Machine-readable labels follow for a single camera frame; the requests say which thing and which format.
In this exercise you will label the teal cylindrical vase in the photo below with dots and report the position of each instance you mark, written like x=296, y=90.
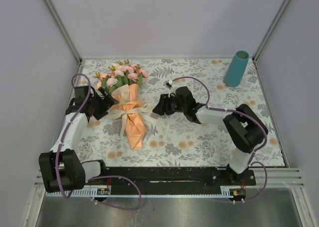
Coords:
x=236, y=69

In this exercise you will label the floral patterned table mat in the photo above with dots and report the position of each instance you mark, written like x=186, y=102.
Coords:
x=174, y=141

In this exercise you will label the white slotted cable duct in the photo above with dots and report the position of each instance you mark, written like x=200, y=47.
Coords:
x=130, y=191

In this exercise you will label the left aluminium frame post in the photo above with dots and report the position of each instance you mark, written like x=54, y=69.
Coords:
x=56, y=17

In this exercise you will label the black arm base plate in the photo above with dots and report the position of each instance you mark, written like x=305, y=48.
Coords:
x=203, y=175

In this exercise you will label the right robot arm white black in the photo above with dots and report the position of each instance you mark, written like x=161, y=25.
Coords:
x=245, y=129

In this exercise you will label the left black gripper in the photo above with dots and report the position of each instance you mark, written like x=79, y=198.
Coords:
x=101, y=113

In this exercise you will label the cream printed ribbon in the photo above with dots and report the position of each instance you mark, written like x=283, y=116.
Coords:
x=146, y=108

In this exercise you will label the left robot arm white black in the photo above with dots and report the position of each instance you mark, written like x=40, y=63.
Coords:
x=61, y=168

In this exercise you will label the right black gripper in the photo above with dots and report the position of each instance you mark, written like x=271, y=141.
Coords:
x=160, y=108

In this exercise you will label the orange beige wrapping paper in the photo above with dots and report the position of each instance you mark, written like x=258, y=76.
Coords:
x=135, y=127

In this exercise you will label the pink flower bunch green stems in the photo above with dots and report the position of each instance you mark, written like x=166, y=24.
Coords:
x=120, y=74

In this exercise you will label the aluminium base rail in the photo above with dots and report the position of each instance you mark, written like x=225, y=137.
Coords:
x=276, y=177

